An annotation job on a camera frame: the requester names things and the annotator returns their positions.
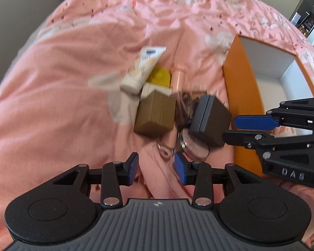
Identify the pink bottle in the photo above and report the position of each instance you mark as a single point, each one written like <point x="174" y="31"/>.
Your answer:
<point x="178" y="81"/>

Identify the small white box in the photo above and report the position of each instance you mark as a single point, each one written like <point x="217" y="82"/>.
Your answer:
<point x="149" y="89"/>

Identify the pink printed blanket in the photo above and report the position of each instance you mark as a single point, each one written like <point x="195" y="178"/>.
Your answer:
<point x="68" y="96"/>

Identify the yellow round sponge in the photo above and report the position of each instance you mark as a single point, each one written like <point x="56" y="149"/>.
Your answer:
<point x="161" y="77"/>

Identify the brown box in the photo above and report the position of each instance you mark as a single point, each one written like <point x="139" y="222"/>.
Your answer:
<point x="154" y="115"/>

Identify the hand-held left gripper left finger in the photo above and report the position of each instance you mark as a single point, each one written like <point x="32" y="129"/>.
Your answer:
<point x="132" y="167"/>

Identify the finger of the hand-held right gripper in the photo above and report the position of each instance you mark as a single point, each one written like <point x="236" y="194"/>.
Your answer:
<point x="240" y="138"/>
<point x="253" y="122"/>

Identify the glittery card box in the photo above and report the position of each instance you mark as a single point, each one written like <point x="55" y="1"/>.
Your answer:
<point x="184" y="104"/>

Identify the cream cosmetic tube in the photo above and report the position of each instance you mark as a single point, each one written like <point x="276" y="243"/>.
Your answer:
<point x="141" y="70"/>

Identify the dark grey box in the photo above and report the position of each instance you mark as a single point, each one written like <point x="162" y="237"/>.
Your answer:
<point x="209" y="120"/>

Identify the orange cardboard box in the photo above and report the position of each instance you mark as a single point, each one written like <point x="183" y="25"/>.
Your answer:
<point x="240" y="89"/>

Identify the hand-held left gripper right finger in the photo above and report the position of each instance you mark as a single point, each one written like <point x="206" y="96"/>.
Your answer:
<point x="180" y="168"/>

